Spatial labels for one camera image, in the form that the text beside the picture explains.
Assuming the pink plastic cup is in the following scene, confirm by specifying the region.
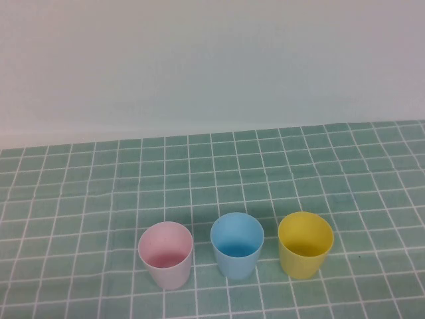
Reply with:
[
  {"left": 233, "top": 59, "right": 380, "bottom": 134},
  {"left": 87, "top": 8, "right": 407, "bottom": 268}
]
[{"left": 137, "top": 221, "right": 194, "bottom": 290}]

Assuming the blue plastic cup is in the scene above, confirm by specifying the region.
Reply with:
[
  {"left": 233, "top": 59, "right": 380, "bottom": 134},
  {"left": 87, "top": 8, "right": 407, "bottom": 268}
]
[{"left": 210, "top": 213, "right": 265, "bottom": 280}]

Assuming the yellow plastic cup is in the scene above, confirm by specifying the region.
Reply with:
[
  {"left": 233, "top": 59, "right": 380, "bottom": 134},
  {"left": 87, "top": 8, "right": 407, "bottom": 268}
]
[{"left": 278, "top": 211, "right": 334, "bottom": 280}]

